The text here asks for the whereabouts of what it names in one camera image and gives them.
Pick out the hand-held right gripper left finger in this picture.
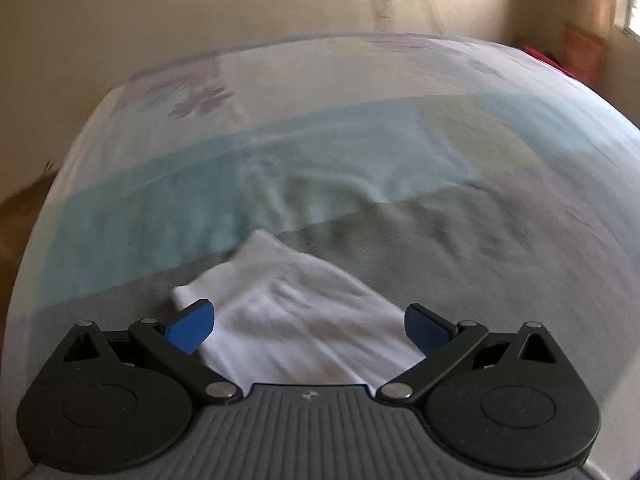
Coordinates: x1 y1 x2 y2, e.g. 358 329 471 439
62 299 245 403

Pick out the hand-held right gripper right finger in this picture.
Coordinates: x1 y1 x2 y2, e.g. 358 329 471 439
376 303 558 403

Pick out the white printed t-shirt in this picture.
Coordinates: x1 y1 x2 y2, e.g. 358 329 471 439
171 229 427 397

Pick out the patchwork bed sheet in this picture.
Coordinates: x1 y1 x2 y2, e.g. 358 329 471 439
4 32 640 480

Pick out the red object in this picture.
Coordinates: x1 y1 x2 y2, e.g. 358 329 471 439
521 44 577 77

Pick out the striped curtain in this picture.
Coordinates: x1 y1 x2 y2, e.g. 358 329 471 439
561 0 622 87

